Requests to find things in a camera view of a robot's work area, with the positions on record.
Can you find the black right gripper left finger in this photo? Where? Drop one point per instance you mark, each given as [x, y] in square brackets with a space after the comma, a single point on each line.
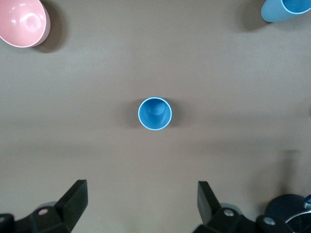
[70, 206]

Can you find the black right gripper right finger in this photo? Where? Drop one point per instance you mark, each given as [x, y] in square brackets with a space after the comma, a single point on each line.
[211, 213]

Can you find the blue plastic cup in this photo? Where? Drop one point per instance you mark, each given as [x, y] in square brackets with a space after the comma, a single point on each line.
[155, 119]
[272, 12]

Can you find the pink bowl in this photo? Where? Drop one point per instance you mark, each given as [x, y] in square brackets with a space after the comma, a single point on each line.
[22, 21]

